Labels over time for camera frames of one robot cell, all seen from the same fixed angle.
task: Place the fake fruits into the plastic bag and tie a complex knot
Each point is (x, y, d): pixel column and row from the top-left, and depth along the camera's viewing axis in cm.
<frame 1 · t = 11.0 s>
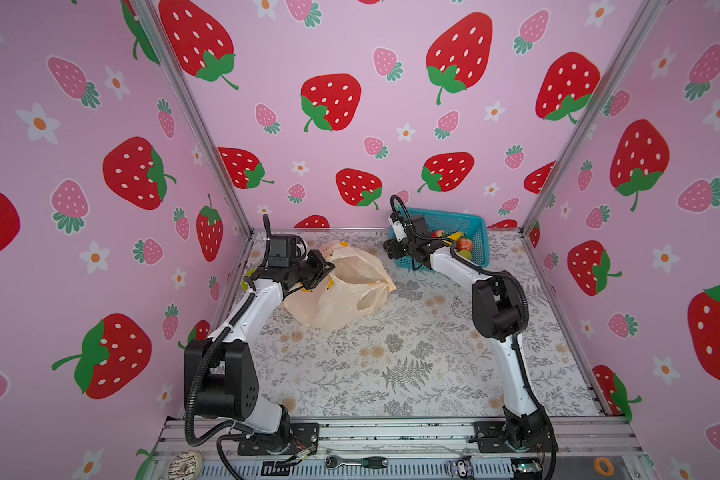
left hand: (336, 262, 85), fingers closed
right hand: (391, 240, 104), fingers open
banana print plastic bag: (357, 289, 83), point 19 cm above the table
teal plastic basket: (468, 226, 116), point 7 cm above the table
red fake apple: (465, 244, 114), point 4 cm above the table
yellow fake banana bunch: (456, 237, 115), point 5 cm above the table

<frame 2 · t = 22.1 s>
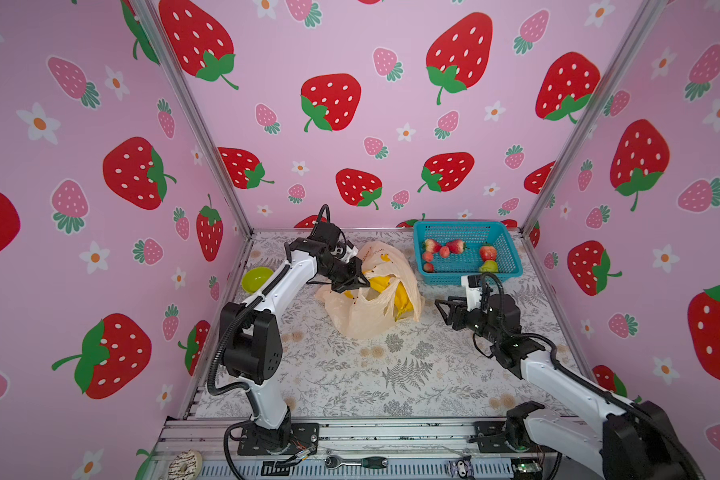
left hand: (371, 282, 83), fingers closed
right hand: (441, 300, 82), fingers open
teal plastic basket: (446, 268, 112), on the table
red fake apple: (488, 253, 111), point 5 cm above the table
yellow fake banana bunch: (402, 301, 95), point 7 cm above the table
red fake strawberry: (457, 246, 113), point 4 cm above the table
small red fake fruit: (428, 256, 112), point 3 cm above the table
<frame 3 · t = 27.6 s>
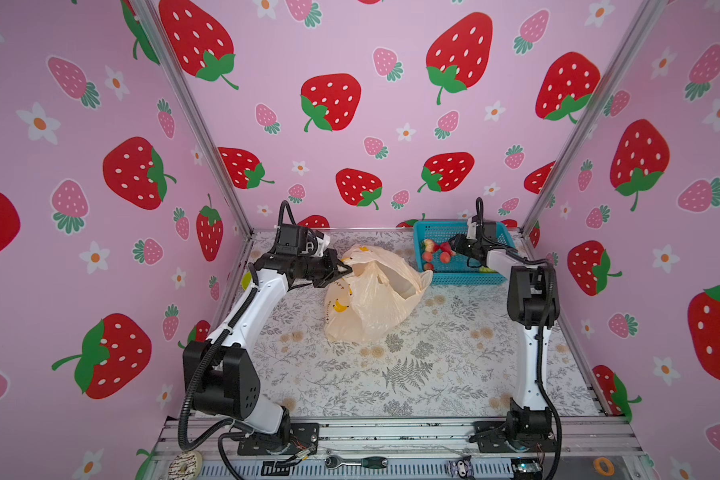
left hand: (353, 268, 80), fingers closed
right hand: (455, 239, 111), fingers open
red fake strawberry: (447, 252, 112), point 4 cm above the table
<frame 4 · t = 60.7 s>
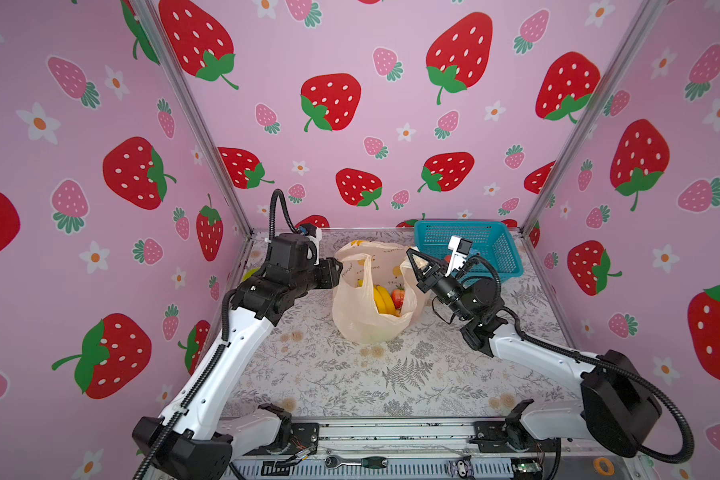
left hand: (336, 264, 72), fingers open
right hand: (407, 252, 68), fingers closed
banana print plastic bag: (367, 264, 71), point 33 cm above the table
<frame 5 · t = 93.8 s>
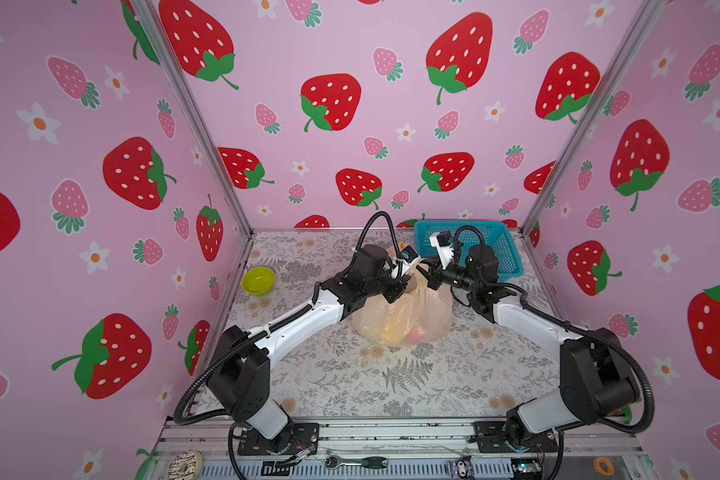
left hand: (408, 272, 80), fingers closed
right hand: (412, 260, 81), fingers closed
banana print plastic bag: (421, 313, 84), point 14 cm above the table
